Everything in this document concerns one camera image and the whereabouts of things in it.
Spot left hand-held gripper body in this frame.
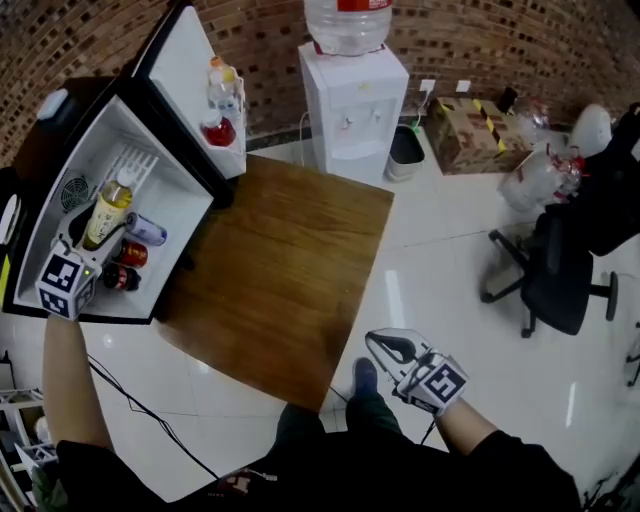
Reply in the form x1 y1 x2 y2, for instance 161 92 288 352
35 238 104 322

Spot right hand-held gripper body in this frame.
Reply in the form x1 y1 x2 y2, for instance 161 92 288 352
392 349 471 419

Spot yellow tea drink bottle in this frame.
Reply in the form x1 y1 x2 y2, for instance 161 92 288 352
81 172 135 252

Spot black mini fridge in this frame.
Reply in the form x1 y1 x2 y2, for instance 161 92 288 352
0 0 249 327

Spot person's right forearm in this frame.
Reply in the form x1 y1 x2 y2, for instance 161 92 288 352
432 397 501 457

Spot person's left forearm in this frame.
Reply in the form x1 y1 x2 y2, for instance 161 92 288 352
41 313 115 451

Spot red drink can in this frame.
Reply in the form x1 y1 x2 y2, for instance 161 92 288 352
112 238 150 268

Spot purple white drink can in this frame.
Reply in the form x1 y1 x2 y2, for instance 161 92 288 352
124 211 168 247

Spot person's blue shoe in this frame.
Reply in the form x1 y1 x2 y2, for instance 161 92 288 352
351 356 380 400

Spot dark cola bottle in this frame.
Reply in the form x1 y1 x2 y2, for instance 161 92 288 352
101 262 143 293

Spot person's dark trousers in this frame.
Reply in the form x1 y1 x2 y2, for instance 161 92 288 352
267 389 419 454

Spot small white box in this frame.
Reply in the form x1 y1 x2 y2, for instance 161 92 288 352
35 88 69 122

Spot person's black top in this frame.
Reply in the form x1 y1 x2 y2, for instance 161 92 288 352
53 428 584 512

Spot wooden table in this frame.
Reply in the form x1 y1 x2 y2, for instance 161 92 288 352
153 153 396 414

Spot red juice bottle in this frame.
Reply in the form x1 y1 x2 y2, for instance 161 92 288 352
200 108 238 148

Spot black office chair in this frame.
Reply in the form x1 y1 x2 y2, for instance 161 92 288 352
480 199 621 340

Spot white metal rack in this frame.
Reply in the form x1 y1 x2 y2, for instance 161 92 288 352
0 386 62 512

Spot grey trash bin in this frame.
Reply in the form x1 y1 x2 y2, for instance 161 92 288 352
384 124 427 183

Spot red white badge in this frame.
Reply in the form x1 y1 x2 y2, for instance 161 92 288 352
218 467 279 497

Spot clear water bottle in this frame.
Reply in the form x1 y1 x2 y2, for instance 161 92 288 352
207 70 240 117

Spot empty clear water jug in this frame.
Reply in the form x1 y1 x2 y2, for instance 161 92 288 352
496 145 587 215
509 96 557 145

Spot brown cardboard box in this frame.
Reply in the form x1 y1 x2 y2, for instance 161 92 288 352
424 95 535 176

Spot orange cap bottle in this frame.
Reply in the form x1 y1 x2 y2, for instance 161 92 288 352
208 55 239 86

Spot white water dispenser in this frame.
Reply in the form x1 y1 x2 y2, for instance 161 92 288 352
298 42 411 187

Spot black bag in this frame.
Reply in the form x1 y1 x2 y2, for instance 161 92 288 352
578 101 640 257

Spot white rounded appliance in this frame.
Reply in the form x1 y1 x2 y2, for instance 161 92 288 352
569 103 614 159

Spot clear water jug red label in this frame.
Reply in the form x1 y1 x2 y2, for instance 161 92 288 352
303 0 394 57

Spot white power cable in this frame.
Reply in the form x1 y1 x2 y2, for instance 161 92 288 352
398 88 432 129

